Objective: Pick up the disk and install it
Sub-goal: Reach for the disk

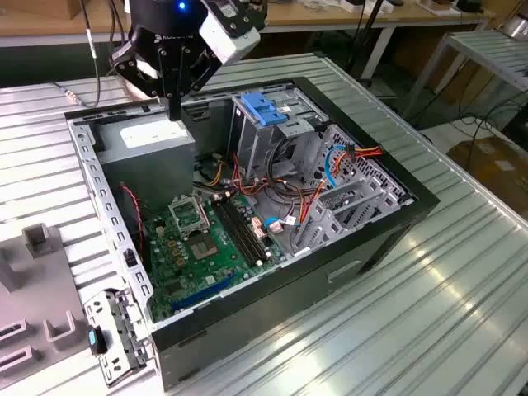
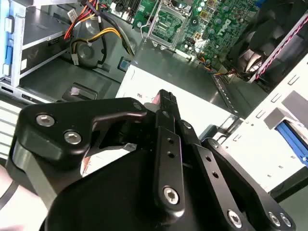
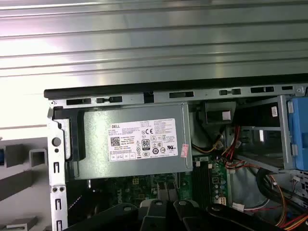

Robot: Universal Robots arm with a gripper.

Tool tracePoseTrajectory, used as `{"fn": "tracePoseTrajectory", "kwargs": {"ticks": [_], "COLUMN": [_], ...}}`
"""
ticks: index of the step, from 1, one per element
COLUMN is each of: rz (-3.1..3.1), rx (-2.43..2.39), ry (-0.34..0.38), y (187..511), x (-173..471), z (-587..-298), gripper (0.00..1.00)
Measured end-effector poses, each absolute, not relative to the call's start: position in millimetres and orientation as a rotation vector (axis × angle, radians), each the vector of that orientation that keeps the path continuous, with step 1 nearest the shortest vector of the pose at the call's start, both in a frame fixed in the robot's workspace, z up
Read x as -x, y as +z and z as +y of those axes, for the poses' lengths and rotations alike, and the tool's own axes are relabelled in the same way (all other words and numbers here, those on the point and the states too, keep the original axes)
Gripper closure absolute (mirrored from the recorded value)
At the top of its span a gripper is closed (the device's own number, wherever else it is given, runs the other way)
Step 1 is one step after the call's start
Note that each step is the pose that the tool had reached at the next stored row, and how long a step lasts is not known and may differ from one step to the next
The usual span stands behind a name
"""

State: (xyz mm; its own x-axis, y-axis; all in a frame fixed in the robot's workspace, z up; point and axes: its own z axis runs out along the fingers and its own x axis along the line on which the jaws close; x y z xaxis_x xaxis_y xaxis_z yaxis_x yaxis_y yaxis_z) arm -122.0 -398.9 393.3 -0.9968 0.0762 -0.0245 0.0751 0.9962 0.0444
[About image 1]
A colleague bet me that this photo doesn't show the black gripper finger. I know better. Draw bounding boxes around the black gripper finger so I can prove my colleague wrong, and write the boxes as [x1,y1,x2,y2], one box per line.
[109,43,175,120]
[173,45,224,120]

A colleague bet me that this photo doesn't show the grey metal disk bay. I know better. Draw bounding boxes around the grey metal disk bay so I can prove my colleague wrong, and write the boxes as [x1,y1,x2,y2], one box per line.
[288,175,416,259]

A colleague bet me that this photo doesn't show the blue plastic drive latch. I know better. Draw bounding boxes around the blue plastic drive latch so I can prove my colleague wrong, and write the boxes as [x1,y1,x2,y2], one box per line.
[241,92,288,127]

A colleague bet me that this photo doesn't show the grey power supply unit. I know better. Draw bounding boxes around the grey power supply unit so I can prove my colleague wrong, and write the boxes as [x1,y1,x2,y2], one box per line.
[94,113,197,215]

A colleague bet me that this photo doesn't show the grey metal drive cage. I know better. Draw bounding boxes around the grey metal drive cage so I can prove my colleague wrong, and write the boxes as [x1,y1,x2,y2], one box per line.
[229,88,331,185]

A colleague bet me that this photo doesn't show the long wooden desk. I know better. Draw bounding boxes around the long wooden desk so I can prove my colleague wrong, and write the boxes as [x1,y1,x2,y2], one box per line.
[0,0,496,49]

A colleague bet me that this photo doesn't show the black RAM slot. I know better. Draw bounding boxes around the black RAM slot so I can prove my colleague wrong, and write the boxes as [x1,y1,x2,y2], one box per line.
[217,200,263,266]
[221,200,266,263]
[213,200,260,268]
[225,199,270,261]

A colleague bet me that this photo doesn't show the CPU socket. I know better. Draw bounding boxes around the CPU socket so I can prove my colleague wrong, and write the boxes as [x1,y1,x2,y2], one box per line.
[187,233,219,263]

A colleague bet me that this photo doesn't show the green motherboard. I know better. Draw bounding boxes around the green motherboard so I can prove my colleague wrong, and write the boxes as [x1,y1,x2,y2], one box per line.
[142,191,290,325]

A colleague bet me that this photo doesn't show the small white box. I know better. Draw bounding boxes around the small white box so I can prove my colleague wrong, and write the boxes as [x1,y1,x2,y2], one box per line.
[341,0,393,13]

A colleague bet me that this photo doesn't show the blue expansion slot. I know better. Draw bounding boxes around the blue expansion slot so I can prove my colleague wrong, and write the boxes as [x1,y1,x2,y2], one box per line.
[170,271,239,313]

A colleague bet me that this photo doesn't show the black open PC case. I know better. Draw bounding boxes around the black open PC case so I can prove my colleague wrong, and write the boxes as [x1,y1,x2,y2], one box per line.
[64,76,441,393]

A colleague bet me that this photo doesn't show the grey parts rack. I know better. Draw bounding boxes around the grey parts rack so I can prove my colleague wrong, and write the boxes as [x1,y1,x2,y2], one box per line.
[0,222,90,384]

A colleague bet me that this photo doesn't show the black latch with blue tab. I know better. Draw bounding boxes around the black latch with blue tab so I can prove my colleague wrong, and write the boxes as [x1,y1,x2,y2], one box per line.
[85,324,109,356]

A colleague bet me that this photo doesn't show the metal slat side table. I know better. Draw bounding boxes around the metal slat side table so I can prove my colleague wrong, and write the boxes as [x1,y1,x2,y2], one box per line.
[402,31,528,120]

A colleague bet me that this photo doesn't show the large brown cardboard box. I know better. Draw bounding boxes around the large brown cardboard box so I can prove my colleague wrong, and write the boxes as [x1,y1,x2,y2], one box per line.
[447,138,528,215]

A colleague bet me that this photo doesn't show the silver metal cylinder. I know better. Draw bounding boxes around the silver metal cylinder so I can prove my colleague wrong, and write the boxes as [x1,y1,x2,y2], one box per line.
[501,12,528,40]

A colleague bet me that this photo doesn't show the black cable with silver connector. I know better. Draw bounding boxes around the black cable with silver connector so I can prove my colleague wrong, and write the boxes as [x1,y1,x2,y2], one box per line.
[64,0,104,109]

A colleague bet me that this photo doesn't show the yellow black supply wires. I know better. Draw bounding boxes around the yellow black supply wires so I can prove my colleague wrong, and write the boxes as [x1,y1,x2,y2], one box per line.
[196,152,232,189]

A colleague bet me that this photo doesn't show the metal socket cover frame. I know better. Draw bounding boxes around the metal socket cover frame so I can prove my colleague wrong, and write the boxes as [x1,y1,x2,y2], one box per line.
[167,196,207,239]

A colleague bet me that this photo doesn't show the thick black cable bundle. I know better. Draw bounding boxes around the thick black cable bundle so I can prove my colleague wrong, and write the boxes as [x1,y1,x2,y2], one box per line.
[266,138,327,207]

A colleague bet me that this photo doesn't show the red orange wire bundle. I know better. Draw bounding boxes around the red orange wire bundle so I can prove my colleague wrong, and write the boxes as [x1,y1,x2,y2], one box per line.
[230,154,298,203]

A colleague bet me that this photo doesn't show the thin wire locking lever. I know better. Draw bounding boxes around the thin wire locking lever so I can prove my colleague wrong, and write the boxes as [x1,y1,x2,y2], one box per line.
[196,193,210,236]

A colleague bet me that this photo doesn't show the red black twisted wire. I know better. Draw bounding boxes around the red black twisted wire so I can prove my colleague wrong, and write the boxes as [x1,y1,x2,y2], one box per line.
[119,183,145,255]

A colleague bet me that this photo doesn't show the blue wire with black plug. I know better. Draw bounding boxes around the blue wire with black plug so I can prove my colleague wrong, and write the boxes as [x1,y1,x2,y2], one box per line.
[323,142,356,189]

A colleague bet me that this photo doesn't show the short blue wire white label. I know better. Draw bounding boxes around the short blue wire white label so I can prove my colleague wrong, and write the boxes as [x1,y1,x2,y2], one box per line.
[263,216,298,236]

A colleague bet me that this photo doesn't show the grey metal card bracket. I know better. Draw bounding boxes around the grey metal card bracket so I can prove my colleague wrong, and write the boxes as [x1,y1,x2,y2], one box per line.
[83,287,157,389]

